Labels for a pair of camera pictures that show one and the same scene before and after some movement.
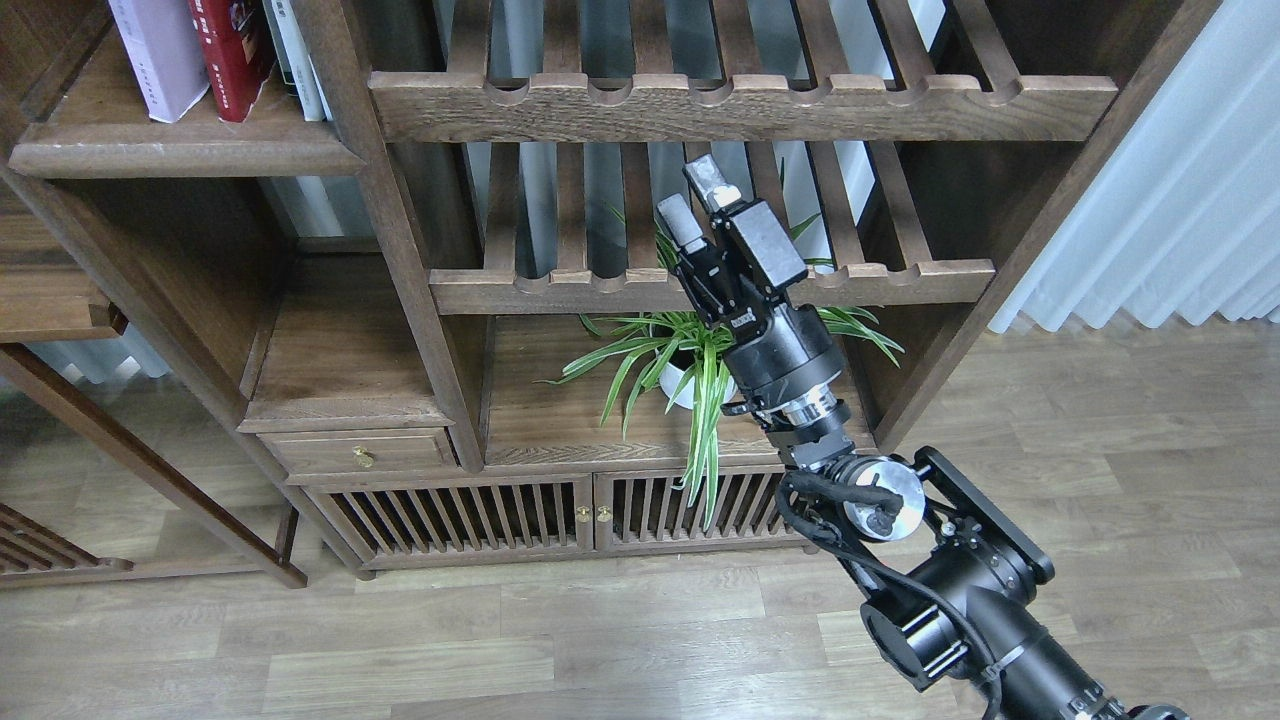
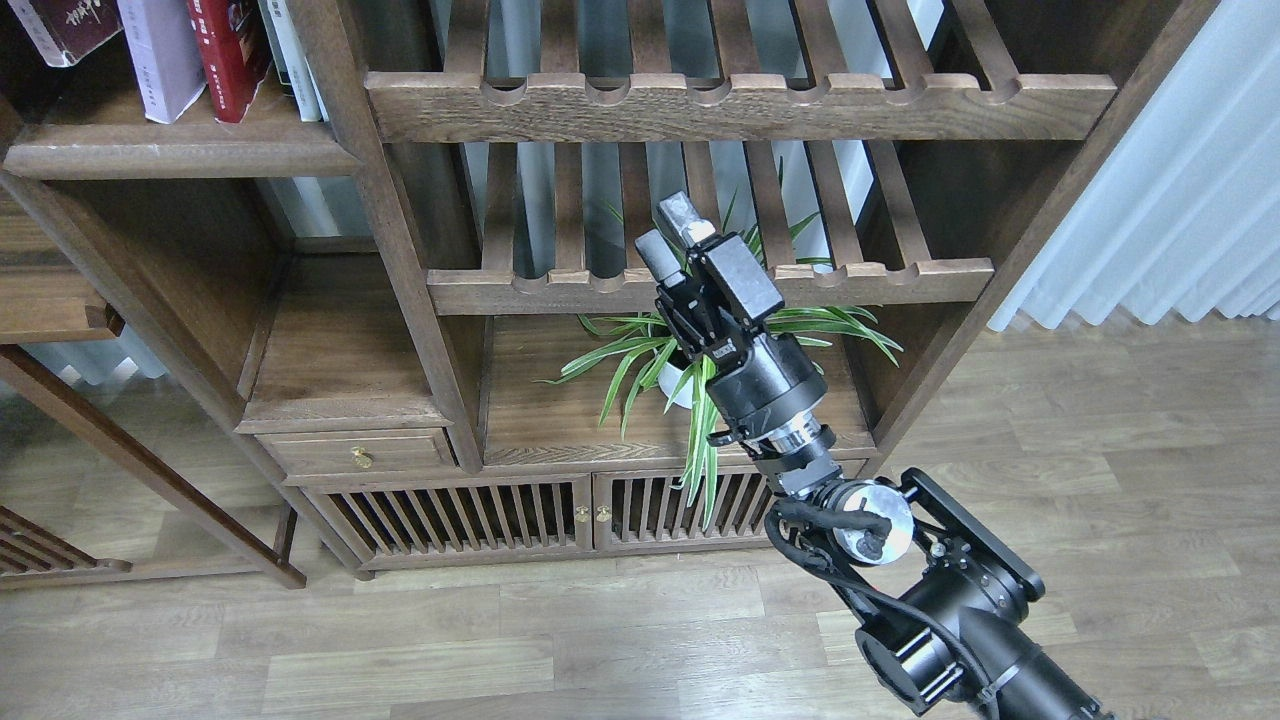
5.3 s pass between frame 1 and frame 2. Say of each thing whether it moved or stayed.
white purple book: stayed
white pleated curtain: stayed
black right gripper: moved
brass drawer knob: stayed
